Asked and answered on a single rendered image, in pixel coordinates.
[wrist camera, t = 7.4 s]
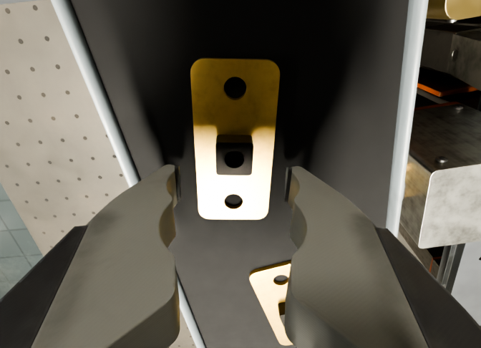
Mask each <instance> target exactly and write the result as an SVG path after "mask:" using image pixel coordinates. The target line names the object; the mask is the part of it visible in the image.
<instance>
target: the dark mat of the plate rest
mask: <svg viewBox="0 0 481 348"><path fill-rule="evenodd" d="M70 1H71V3H72V6H73V8H74V11H75V14H76V15H77V18H78V21H79V24H80V26H81V28H82V31H83V34H84V37H85V39H86V41H87V44H88V47H89V50H90V51H91V54H92V57H93V60H94V63H95V64H96V67H97V70H98V72H99V75H100V77H101V80H102V83H103V85H104V87H105V90H106V93H107V96H108V97H109V100H110V103H111V106H112V109H113V110H114V113H115V116H116V118H117V121H118V123H119V126H120V129H121V131H122V134H123V136H124V138H125V142H126V143H127V146H128V149H129V151H130V154H131V156H132V159H133V162H134V164H135V167H136V169H137V172H138V175H139V177H140V180H142V179H144V178H146V177H147V176H149V175H150V174H152V173H154V172H155V171H156V170H158V169H160V168H161V167H162V166H164V165H175V166H177V165H179V166H180V185H181V201H178V203H177V204H176V206H175V207H174V208H173V213H174V219H175V232H176V235H175V238H174V239H173V241H172V242H171V244H170V245H169V247H168V250H169V251H171V252H172V253H173V255H174V257H175V266H176V271H177V274H178V277H179V279H180V282H181V284H182V286H183V289H184V292H185V295H186V297H187V299H188V302H189V305H190V308H191V310H192V312H193V315H194V317H195V320H196V322H197V325H198V328H199V330H200V333H201V335H202V338H203V341H204V343H205V346H206V348H297V347H295V346H294V345H293V344H290V345H282V344H280V343H279V341H278V339H277V337H276V335H275V333H274V330H273V328H272V326H271V324H270V322H269V320H268V318H267V316H266V313H265V312H264V310H263V307H262V306H261V303H260V301H259V299H258V297H257V295H256V293H255V291H254V289H253V286H252V284H251V282H250V279H249V274H250V272H252V270H255V269H259V268H263V267H266V266H271V265H274V264H279V263H283V262H285V261H290V260H291V258H292V255H294V253H295V252H297V250H298V249H297V248H296V245H295V244H294V242H293V241H292V240H291V238H290V235H289V234H290V229H291V219H292V213H293V210H292V209H291V207H290V206H289V204H288V202H284V200H285V184H286V168H287V167H290V168H291V167H294V166H300V167H302V168H304V169H305V170H307V171H309V172H310V173H311V174H312V175H314V176H316V177H317V178H318V179H320V180H322V181H323V182H325V183H326V184H327V185H329V186H331V187H332V188H333V189H334V190H336V191H338V192H339V193H340V194H342V195H343V196H345V197H346V198H347V199H349V200H350V201H351V202H352V203H353V204H354V205H355V206H356V207H357V208H358V209H360V210H361V211H362V212H363V213H364V214H365V215H366V216H367V217H368V219H369V220H370V221H371V222H372V223H373V224H374V225H375V226H376V227H377V228H386V221H387V208H388V200H389V186H390V180H391V172H392V158H393V152H394V138H395V130H396V123H397V110H398V102H399V89H400V82H401V74H402V61H403V53H404V40H405V33H406V25H407V12H408V5H409V0H70ZM200 58H233V59H269V60H271V61H274V62H275V63H276V64H277V66H278V68H279V70H280V81H279V89H278V105H277V114H276V129H275V138H274V146H273V162H272V171H271V186H270V195H269V204H268V213H267V215H266V216H265V217H264V218H261V219H207V218H204V217H202V216H201V215H200V214H199V211H198V189H197V177H196V164H195V140H194V127H193V103H192V90H191V78H190V70H191V67H192V65H193V64H194V62H195V61H197V60H198V59H200Z"/></svg>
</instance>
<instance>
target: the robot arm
mask: <svg viewBox="0 0 481 348"><path fill-rule="evenodd" d="M178 201H181V185H180V166H179V165H177V166H175V165H164V166H162V167H161V168H160V169H158V170H156V171H155V172H154V173H152V174H150V175H149V176H147V177H146V178H144V179H142V180H141V181H140V182H138V183H136V184H134V185H133V186H132V187H130V188H128V189H127V190H126V191H124V192H123V193H121V194H119V195H118V196H117V197H116V198H114V199H113V200H112V201H110V202H109V203H108V204H107V205H106V206H105V207H104V208H103V209H102V210H101V211H100V212H99V213H97V214H96V215H95V216H94V217H93V218H92V219H91V221H90V222H89V223H88V224H87V225H85V226H75V227H74V228H73V229H72V230H70V231H69V232H68V233H67V234H66V235H65V236H64V237H63V238H62V239H61V240H60V241H59V242H58V243H57V244H56V245H55V246H54V247H53V248H52V249H51V250H50V251H49V252H48V253H47V254H46V255H45V256H44V257H43V258H42V259H41V260H40V261H39V262H38V263H37V264H36V265H35V266H34V267H33V268H32V269H31V270H30V271H29V272H28V273H27V274H26V275H25V276H24V277H23V278H22V279H21V280H20V281H19V282H18V283H17V284H15V285H14V286H13V287H12V288H11V289H10V290H9V291H8V292H7V293H6V294H5V295H4V296H3V297H2V298H1V299H0V348H168V347H169V346H170V345H171V344H173V343H174V341H175V340H176V339H177V337H178V335H179V333H180V297H179V291H178V279H177V272H176V266H175V257H174V255H173V253H172V252H171V251H169V250H168V247H169V245H170V244H171V242H172V241H173V239H174V238H175V235H176V232H175V219H174V213H173V208H174V207H175V206H176V204H177V203H178ZM284 202H288V204H289V206H290V207H291V209H292V210H293V213H292V219H291V229H290V234H289V235H290V238H291V240H292V241H293V242H294V244H295V245H296V248H297V249H298V250H297V252H295V253H294V255H292V258H291V266H290V271H289V276H288V285H287V290H286V300H285V333H286V336H287V337H288V339H289V341H290V342H291V343H292V344H293V345H294V346H295V347H297V348H481V326H480V325H479V324H478V323H477V322H476V321H475V320H474V319H473V318H472V316H471V315H470V314H469V313H468V312H467V311H466V309H465V308H464V307H463V306H462V305H461V304H460V303H459V302H458V301H457V300H456V299H455V298H454V297H453V296H452V295H451V293H449V292H448V290H446V288H445V287H443V285H441V283H440V282H438V280H436V278H435V277H434V276H433V275H432V274H431V273H430V272H429V271H428V270H427V269H426V268H425V267H424V266H423V265H422V264H421V263H420V262H419V261H418V260H417V259H416V258H415V257H414V255H413V254H412V253H411V252H410V251H409V250H408V249H407V248H406V247H405V246H404V245H403V244H402V243H401V242H400V241H399V240H398V239H397V238H396V236H395V235H394V234H393V233H392V232H391V231H390V230H389V229H388V228H377V227H376V226H375V225H374V224H373V223H372V222H371V221H370V220H369V219H368V217H367V216H366V215H365V214H364V213H363V212H362V211H361V210H360V209H358V208H357V207H356V206H355V205H354V204H353V203H352V202H351V201H350V200H349V199H347V198H346V197H345V196H343V195H342V194H340V193H339V192H338V191H336V190H334V189H333V188H332V187H331V186H329V185H327V184H326V183H325V182H323V181H322V180H320V179H318V178H317V177H316V176H314V175H312V174H311V173H310V172H309V171H307V170H305V169H304V168H302V167H300V166H294V167H291V168H290V167H287V168H286V184H285V200H284Z"/></svg>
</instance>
